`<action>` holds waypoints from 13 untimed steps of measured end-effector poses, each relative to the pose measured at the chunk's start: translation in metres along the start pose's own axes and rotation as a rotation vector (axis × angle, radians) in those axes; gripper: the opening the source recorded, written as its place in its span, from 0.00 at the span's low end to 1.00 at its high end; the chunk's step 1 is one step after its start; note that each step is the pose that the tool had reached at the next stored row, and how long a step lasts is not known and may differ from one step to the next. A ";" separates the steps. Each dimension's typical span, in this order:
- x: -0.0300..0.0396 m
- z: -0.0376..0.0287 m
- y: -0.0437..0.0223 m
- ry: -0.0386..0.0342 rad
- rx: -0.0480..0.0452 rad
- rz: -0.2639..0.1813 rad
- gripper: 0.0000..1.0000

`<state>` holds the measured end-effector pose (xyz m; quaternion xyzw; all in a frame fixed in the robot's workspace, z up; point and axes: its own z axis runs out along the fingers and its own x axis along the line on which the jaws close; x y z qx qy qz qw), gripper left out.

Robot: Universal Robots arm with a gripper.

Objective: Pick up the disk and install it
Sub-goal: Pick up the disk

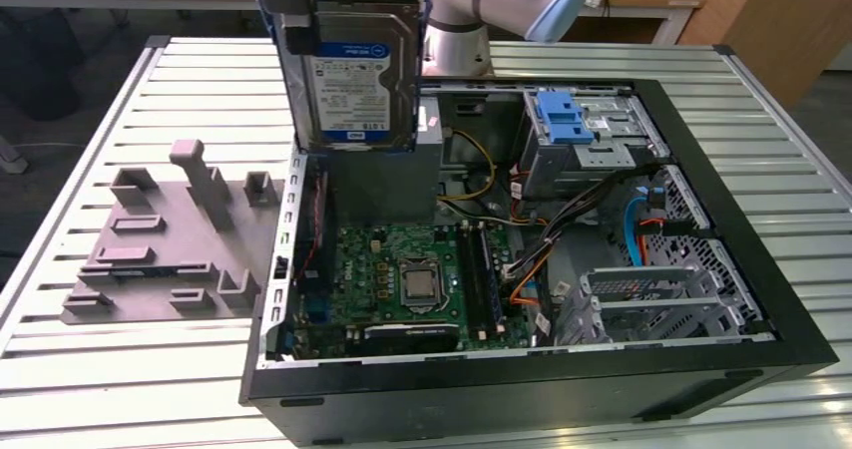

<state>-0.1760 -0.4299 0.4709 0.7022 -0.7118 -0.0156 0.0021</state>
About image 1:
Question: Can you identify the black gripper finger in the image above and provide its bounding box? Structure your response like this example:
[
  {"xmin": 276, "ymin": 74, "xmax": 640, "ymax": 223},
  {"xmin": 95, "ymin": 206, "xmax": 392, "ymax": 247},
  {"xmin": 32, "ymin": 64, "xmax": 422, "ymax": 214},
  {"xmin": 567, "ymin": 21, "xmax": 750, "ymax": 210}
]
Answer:
[{"xmin": 284, "ymin": 12, "xmax": 320, "ymax": 56}]

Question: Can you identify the hard disk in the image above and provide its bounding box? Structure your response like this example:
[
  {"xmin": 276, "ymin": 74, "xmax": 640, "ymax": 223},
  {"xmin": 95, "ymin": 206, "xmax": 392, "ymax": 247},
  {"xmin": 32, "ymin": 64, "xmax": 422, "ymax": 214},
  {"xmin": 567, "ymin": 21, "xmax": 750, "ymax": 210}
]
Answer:
[{"xmin": 256, "ymin": 0, "xmax": 435, "ymax": 155}]

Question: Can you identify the blue disk data wire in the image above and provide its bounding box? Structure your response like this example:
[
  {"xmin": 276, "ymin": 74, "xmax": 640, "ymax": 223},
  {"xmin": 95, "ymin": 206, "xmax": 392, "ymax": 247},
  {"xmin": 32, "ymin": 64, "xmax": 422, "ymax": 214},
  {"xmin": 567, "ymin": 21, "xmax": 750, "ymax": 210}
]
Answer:
[{"xmin": 623, "ymin": 185, "xmax": 668, "ymax": 269}]

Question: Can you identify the orange disk power wire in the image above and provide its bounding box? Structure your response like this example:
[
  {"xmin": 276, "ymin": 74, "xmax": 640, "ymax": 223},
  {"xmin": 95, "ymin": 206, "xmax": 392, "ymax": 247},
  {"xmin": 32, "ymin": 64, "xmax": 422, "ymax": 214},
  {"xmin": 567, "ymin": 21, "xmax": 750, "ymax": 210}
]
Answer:
[{"xmin": 635, "ymin": 217, "xmax": 712, "ymax": 266}]

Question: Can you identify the metal disk bay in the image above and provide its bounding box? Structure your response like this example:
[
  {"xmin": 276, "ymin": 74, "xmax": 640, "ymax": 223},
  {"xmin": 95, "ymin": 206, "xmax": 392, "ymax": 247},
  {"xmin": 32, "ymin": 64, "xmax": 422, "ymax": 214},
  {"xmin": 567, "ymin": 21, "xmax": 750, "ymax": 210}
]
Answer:
[{"xmin": 556, "ymin": 263, "xmax": 764, "ymax": 346}]

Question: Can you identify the grey power supply unit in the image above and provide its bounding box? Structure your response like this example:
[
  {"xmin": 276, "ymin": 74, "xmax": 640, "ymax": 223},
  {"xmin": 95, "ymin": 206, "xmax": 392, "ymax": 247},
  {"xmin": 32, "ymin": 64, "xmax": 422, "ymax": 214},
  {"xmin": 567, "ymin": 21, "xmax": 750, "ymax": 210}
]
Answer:
[{"xmin": 326, "ymin": 97, "xmax": 446, "ymax": 226}]

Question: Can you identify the black office chair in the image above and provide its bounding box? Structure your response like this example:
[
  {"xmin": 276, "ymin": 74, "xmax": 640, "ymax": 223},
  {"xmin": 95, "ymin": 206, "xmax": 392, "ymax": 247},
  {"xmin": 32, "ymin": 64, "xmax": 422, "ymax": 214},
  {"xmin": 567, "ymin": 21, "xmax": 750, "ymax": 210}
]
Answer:
[{"xmin": 0, "ymin": 4, "xmax": 92, "ymax": 124}]

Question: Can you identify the blue plastic drive latch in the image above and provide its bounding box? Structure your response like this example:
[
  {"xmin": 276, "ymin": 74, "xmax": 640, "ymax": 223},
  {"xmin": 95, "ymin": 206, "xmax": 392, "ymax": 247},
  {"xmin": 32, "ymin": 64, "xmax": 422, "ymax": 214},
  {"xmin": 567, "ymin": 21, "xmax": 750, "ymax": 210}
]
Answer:
[{"xmin": 534, "ymin": 89, "xmax": 595, "ymax": 146}]

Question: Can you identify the green motherboard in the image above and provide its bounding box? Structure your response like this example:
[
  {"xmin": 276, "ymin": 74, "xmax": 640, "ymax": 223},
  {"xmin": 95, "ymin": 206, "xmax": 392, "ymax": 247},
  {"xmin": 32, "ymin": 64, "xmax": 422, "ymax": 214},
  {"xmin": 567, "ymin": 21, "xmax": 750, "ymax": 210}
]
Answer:
[{"xmin": 286, "ymin": 222, "xmax": 540, "ymax": 360}]

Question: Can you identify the grey parts rack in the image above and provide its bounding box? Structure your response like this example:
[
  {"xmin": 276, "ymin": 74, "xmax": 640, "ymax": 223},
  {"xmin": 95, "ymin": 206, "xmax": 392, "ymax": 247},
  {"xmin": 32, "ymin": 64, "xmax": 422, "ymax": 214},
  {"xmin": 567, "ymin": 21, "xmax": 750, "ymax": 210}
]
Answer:
[{"xmin": 60, "ymin": 138, "xmax": 288, "ymax": 326}]

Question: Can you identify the CPU socket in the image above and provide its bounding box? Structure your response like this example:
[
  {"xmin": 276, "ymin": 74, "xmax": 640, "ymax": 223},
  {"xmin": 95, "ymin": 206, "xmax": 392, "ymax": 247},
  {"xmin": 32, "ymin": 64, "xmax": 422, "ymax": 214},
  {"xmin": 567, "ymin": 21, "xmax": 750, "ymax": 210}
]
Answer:
[{"xmin": 396, "ymin": 256, "xmax": 446, "ymax": 316}]

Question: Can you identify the grey stand foot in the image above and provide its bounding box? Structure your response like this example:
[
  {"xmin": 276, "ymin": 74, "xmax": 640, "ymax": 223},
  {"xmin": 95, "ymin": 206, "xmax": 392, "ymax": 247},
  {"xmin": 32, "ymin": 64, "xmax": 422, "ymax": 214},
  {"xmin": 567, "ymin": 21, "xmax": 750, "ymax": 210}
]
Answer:
[{"xmin": 0, "ymin": 134, "xmax": 30, "ymax": 176}]

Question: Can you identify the metal optical drive cage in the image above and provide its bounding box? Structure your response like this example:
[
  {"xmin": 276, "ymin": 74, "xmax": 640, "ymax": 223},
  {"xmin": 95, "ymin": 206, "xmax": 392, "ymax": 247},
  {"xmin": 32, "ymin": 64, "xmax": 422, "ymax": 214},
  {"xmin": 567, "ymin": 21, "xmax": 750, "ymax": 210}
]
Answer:
[{"xmin": 518, "ymin": 88, "xmax": 672, "ymax": 201}]

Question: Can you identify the silver CPU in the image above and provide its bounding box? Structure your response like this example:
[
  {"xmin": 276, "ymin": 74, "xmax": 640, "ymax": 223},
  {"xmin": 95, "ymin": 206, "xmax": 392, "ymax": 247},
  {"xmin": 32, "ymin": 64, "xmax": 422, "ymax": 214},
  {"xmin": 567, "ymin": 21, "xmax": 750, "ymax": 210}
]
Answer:
[{"xmin": 403, "ymin": 267, "xmax": 439, "ymax": 300}]

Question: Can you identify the black RAM stick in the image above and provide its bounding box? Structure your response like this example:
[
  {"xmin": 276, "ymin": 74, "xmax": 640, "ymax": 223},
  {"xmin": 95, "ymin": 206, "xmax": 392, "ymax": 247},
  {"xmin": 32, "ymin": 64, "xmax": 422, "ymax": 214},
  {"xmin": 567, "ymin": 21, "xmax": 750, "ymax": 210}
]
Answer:
[{"xmin": 475, "ymin": 222, "xmax": 511, "ymax": 338}]

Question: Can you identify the black graphics card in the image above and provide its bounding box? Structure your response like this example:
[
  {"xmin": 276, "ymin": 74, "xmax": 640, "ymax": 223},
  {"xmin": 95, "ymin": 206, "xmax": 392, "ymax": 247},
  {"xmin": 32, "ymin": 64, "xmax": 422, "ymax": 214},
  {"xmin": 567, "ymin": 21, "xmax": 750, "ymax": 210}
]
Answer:
[{"xmin": 346, "ymin": 321, "xmax": 462, "ymax": 356}]

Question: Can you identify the black open PC case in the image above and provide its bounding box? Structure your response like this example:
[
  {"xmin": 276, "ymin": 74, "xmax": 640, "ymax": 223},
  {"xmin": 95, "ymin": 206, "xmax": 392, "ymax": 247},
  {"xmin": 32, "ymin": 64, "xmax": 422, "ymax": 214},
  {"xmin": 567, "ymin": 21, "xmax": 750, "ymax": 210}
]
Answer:
[{"xmin": 238, "ymin": 74, "xmax": 839, "ymax": 448}]

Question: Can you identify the thin red wire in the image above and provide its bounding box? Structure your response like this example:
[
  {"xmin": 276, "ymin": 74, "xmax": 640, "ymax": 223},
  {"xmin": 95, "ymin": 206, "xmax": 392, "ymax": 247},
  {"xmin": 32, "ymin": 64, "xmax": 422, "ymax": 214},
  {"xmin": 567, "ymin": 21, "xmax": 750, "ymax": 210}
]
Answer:
[{"xmin": 303, "ymin": 169, "xmax": 334, "ymax": 278}]

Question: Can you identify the yellow wire bundle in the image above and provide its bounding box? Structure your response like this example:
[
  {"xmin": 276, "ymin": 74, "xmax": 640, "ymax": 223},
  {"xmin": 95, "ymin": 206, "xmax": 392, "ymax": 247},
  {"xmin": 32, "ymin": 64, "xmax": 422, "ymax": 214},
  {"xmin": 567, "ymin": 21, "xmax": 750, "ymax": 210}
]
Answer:
[{"xmin": 435, "ymin": 128, "xmax": 499, "ymax": 204}]

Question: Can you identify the black cable bundle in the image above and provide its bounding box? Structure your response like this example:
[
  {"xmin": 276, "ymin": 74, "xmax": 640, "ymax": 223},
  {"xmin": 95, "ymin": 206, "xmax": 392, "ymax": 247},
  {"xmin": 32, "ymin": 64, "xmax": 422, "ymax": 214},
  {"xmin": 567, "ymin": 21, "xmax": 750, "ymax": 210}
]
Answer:
[{"xmin": 508, "ymin": 165, "xmax": 664, "ymax": 283}]

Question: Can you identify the orange black wire bundle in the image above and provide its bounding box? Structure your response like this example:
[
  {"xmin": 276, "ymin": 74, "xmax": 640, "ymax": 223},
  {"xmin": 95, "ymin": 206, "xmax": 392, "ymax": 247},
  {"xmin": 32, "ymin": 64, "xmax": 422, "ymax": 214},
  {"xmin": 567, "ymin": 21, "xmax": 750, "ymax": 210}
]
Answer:
[{"xmin": 506, "ymin": 256, "xmax": 555, "ymax": 311}]

